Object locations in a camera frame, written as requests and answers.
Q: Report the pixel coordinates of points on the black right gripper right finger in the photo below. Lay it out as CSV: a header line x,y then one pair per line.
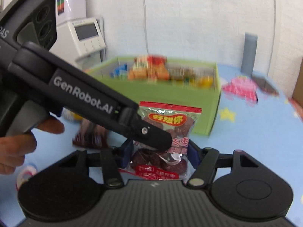
x,y
238,184

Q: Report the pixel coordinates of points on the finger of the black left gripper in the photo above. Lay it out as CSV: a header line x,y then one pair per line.
x,y
143,132

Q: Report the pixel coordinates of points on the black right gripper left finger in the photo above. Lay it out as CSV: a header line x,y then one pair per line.
x,y
75,184

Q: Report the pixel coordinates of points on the clear red jujube bag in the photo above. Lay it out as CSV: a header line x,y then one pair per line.
x,y
152,164

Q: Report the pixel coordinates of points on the yellow chips bag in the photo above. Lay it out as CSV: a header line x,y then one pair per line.
x,y
204,81

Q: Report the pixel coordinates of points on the person's left hand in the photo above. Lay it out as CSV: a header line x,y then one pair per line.
x,y
14,148

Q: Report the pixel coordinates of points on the white yellow snack bag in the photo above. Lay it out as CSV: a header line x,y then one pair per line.
x,y
71,116

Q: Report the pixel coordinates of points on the dark brown snack bag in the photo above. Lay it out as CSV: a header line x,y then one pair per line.
x,y
91,136

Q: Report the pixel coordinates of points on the white machine with screen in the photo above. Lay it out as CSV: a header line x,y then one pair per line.
x,y
80,43

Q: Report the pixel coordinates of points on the blue snack packet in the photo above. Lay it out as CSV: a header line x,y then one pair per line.
x,y
120,72

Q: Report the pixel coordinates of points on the red snack bag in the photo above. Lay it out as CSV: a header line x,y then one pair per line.
x,y
149,67

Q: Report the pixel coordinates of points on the green cardboard storage box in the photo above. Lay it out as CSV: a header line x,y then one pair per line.
x,y
207,99

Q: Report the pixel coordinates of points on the smartphone with red case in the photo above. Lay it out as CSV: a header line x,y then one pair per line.
x,y
265,85

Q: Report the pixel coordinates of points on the brown cardboard box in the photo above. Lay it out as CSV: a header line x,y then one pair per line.
x,y
298,90

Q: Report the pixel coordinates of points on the grey blue thermos bottle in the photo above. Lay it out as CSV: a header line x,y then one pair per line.
x,y
249,54

